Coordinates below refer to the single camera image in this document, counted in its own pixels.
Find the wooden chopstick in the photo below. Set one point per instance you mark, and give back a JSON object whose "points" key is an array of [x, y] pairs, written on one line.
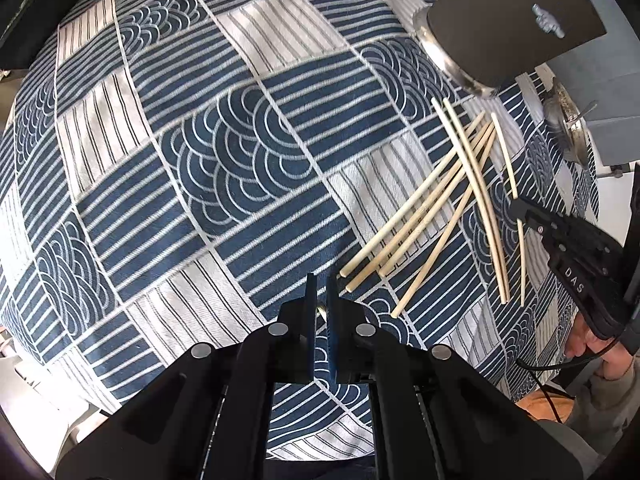
{"points": [[505, 155], [322, 311]]}

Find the dark furniture edge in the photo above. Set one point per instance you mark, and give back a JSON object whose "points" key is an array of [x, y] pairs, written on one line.
{"points": [[20, 10]]}

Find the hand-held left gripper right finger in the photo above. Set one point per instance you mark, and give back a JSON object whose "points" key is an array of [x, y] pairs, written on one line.
{"points": [[332, 325]]}

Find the person's right forearm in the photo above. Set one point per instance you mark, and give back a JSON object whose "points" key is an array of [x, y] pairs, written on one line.
{"points": [[620, 400]]}

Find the blue patterned tablecloth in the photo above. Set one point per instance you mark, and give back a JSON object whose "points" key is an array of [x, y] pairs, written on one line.
{"points": [[200, 160]]}

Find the person's right hand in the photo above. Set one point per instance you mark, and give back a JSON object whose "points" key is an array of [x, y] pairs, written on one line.
{"points": [[582, 345]]}

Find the brown wooden object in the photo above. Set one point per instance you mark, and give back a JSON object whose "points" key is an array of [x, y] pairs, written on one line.
{"points": [[542, 405]]}

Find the metal spoon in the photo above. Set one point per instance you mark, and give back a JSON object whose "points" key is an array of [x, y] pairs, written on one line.
{"points": [[588, 108]]}

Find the pile of wooden chopsticks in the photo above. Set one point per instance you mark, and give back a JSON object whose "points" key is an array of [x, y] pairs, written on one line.
{"points": [[450, 180]]}

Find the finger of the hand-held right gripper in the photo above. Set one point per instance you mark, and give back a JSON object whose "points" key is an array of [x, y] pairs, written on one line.
{"points": [[530, 215]]}

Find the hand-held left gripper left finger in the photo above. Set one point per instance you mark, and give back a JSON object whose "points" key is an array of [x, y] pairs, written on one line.
{"points": [[311, 320]]}

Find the glass cup with dark liquid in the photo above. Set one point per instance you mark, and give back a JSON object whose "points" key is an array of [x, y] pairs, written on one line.
{"points": [[570, 135]]}

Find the black cylindrical cup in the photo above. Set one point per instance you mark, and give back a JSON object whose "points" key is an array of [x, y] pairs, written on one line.
{"points": [[500, 10]]}

